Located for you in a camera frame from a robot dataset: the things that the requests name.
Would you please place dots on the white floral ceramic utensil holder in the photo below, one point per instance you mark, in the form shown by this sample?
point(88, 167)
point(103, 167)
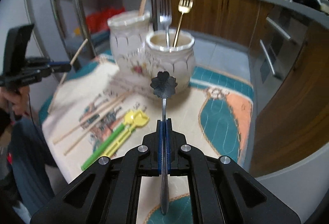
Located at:
point(140, 52)

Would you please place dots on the green handled yellow spoon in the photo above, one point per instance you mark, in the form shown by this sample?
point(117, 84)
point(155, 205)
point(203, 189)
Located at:
point(112, 140)

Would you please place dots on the wooden chopstick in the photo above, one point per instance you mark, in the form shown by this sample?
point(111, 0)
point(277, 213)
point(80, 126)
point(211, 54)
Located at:
point(102, 114)
point(63, 78)
point(142, 8)
point(96, 112)

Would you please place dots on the gold fork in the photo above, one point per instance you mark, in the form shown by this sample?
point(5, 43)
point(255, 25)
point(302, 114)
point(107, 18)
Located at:
point(184, 7)

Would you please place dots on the person's left hand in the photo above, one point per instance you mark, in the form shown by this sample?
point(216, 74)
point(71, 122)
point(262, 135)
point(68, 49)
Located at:
point(19, 101)

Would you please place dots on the red plastic bag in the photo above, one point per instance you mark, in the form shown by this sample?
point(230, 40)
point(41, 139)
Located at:
point(97, 22)

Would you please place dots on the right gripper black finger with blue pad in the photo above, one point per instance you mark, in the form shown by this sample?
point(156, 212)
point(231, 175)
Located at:
point(220, 190)
point(107, 191)

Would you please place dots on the black flower spoon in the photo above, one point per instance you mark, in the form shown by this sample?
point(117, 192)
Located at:
point(163, 86)

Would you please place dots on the built-in oven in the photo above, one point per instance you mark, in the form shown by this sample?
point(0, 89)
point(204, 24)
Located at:
point(285, 31)

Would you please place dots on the silver fork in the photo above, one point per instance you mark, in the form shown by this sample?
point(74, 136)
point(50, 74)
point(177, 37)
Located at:
point(166, 18)

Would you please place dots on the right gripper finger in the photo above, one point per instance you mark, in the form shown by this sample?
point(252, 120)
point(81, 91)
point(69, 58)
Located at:
point(60, 67)

